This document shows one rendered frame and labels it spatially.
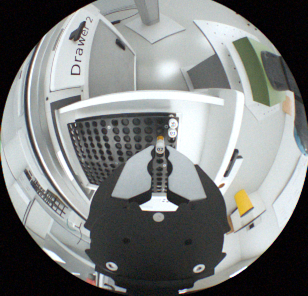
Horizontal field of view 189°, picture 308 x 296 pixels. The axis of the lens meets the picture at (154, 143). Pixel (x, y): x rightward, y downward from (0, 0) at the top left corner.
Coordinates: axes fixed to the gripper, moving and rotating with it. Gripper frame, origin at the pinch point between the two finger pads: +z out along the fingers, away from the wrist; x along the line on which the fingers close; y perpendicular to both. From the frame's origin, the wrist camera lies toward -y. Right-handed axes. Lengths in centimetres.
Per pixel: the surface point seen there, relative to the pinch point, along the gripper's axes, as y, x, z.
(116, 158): 4.8, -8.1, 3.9
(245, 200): 170, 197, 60
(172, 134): -0.6, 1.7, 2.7
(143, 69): -31, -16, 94
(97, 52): -25.8, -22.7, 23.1
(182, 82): -17, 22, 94
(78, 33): -23.8, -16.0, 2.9
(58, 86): -11.4, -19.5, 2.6
